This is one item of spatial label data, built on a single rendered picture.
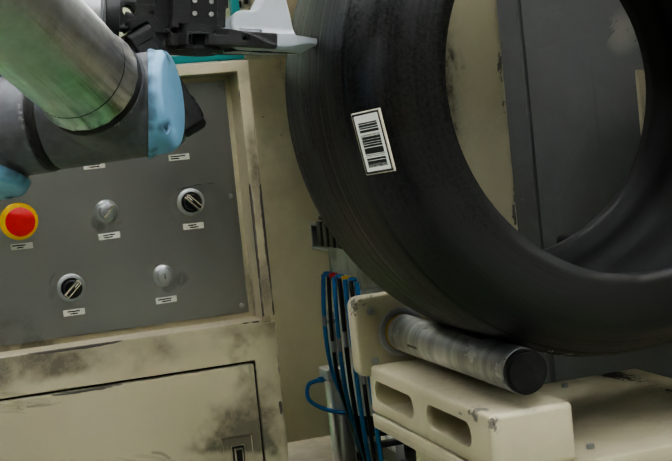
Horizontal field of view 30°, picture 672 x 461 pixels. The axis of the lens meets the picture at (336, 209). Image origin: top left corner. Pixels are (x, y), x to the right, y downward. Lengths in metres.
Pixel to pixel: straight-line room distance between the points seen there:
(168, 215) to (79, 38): 0.86
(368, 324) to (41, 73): 0.69
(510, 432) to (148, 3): 0.54
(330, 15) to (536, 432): 0.45
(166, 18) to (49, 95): 0.26
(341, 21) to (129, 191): 0.66
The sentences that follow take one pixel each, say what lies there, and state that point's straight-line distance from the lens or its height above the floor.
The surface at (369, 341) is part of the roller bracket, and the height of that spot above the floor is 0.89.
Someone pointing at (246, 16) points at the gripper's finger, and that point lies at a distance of 1.23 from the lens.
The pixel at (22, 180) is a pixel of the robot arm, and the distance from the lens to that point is 1.13.
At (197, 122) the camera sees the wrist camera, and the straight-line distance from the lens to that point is 1.22.
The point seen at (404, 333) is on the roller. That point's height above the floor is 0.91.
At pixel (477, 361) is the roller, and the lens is 1.28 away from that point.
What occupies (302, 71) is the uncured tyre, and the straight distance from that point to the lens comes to 1.30.
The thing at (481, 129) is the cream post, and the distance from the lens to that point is 1.60.
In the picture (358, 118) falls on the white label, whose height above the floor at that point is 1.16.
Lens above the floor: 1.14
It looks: 3 degrees down
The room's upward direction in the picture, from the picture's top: 6 degrees counter-clockwise
